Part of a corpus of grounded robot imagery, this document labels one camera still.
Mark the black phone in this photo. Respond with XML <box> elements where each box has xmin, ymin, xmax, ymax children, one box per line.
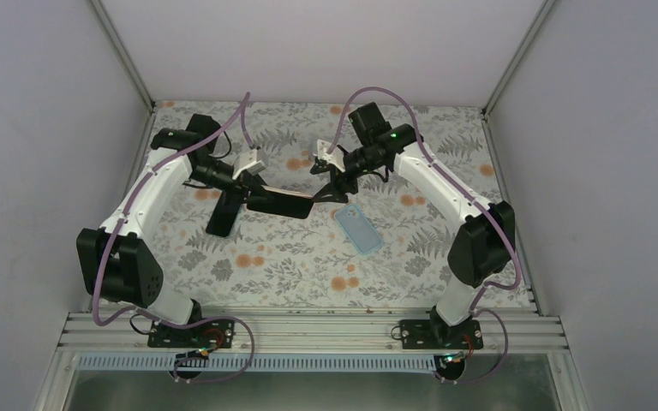
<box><xmin>205</xmin><ymin>191</ymin><xmax>243</xmax><ymax>238</ymax></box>
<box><xmin>247</xmin><ymin>186</ymin><xmax>314</xmax><ymax>219</ymax></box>

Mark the light blue phone case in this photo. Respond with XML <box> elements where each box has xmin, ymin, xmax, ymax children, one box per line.
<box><xmin>333</xmin><ymin>204</ymin><xmax>384</xmax><ymax>255</ymax></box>

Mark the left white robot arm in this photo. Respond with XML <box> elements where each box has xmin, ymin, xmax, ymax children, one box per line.
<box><xmin>76</xmin><ymin>114</ymin><xmax>267</xmax><ymax>347</ymax></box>

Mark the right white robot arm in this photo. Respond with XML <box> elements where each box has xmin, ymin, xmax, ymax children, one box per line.
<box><xmin>311</xmin><ymin>103</ymin><xmax>517</xmax><ymax>348</ymax></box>

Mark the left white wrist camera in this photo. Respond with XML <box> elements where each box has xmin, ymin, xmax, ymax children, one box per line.
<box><xmin>232</xmin><ymin>148</ymin><xmax>267</xmax><ymax>180</ymax></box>

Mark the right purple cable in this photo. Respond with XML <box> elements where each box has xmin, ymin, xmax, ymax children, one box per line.
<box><xmin>326</xmin><ymin>86</ymin><xmax>524</xmax><ymax>384</ymax></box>

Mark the purple cable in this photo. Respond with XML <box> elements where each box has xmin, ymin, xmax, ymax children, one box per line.
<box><xmin>326</xmin><ymin>86</ymin><xmax>524</xmax><ymax>384</ymax></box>
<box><xmin>91</xmin><ymin>92</ymin><xmax>256</xmax><ymax>384</ymax></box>

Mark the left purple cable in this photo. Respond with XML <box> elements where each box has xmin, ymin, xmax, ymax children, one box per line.
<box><xmin>91</xmin><ymin>92</ymin><xmax>256</xmax><ymax>384</ymax></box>

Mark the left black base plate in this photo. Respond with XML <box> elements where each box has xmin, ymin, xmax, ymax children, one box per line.
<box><xmin>147</xmin><ymin>319</ymin><xmax>235</xmax><ymax>349</ymax></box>

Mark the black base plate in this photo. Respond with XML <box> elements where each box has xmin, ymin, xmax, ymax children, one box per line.
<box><xmin>147</xmin><ymin>319</ymin><xmax>235</xmax><ymax>349</ymax></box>
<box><xmin>398</xmin><ymin>319</ymin><xmax>484</xmax><ymax>350</ymax></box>

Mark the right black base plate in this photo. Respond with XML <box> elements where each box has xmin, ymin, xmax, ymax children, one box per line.
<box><xmin>398</xmin><ymin>319</ymin><xmax>484</xmax><ymax>350</ymax></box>

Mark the white slotted cable duct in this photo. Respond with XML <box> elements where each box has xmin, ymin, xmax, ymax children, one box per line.
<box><xmin>76</xmin><ymin>354</ymin><xmax>449</xmax><ymax>373</ymax></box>

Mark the aluminium mounting rail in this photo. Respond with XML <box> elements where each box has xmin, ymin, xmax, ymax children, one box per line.
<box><xmin>57</xmin><ymin>307</ymin><xmax>569</xmax><ymax>354</ymax></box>

